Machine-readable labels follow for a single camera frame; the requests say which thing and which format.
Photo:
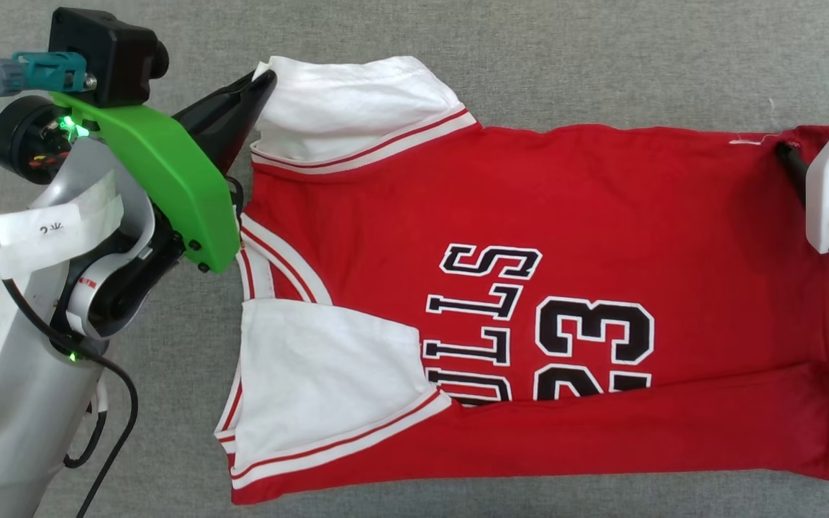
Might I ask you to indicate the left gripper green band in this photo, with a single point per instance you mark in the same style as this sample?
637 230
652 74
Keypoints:
170 180

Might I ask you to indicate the red and white basketball jersey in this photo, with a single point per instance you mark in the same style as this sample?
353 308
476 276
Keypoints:
601 216

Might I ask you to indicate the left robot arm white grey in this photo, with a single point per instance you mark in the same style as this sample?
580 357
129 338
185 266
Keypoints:
4 388

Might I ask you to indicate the white paper tape label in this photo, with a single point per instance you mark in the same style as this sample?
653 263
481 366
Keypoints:
47 234

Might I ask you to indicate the grey fabric work surface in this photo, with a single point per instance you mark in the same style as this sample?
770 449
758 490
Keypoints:
529 43

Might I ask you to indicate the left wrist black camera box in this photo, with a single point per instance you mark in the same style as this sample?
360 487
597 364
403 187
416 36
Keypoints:
109 57

